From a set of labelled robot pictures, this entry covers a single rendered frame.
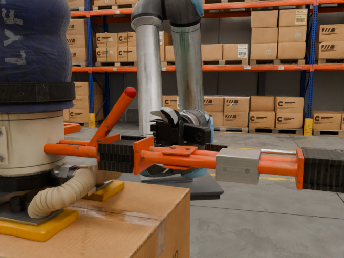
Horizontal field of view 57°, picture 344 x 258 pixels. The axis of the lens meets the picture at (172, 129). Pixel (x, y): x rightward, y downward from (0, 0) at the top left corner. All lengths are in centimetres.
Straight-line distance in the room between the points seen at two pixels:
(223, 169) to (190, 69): 79
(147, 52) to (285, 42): 685
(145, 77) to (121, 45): 737
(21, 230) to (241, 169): 38
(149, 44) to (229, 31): 808
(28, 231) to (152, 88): 64
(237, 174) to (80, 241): 28
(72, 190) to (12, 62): 25
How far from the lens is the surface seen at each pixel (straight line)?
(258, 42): 782
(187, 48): 124
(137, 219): 64
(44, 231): 59
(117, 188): 78
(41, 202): 60
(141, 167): 59
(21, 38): 66
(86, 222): 65
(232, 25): 920
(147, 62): 110
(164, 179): 146
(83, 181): 61
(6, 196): 70
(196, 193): 136
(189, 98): 134
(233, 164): 53
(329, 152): 57
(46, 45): 67
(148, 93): 107
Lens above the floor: 121
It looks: 8 degrees down
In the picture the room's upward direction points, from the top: straight up
